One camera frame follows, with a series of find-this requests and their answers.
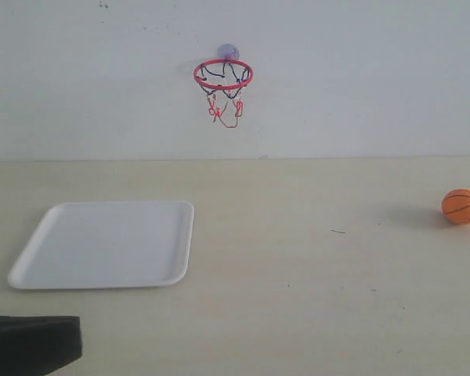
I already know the white plastic tray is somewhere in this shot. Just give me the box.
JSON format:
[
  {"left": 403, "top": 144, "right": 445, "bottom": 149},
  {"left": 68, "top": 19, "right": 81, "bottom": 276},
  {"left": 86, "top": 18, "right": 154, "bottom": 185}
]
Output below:
[{"left": 8, "top": 201, "right": 195, "bottom": 290}]

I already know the small orange basketball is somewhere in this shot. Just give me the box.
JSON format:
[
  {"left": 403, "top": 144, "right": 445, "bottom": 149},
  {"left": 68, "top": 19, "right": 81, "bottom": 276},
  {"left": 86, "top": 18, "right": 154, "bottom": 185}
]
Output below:
[{"left": 441, "top": 189, "right": 470, "bottom": 225}]

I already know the clear suction cup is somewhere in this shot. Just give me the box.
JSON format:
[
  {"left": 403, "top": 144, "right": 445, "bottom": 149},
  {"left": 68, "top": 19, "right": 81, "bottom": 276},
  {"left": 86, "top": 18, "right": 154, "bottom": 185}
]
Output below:
[{"left": 217, "top": 44, "right": 240, "bottom": 60}]

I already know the red mini basketball hoop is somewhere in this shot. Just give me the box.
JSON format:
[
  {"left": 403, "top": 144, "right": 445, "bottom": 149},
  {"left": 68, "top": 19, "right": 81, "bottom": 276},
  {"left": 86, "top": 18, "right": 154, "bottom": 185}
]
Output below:
[{"left": 193, "top": 58, "right": 254, "bottom": 129}]

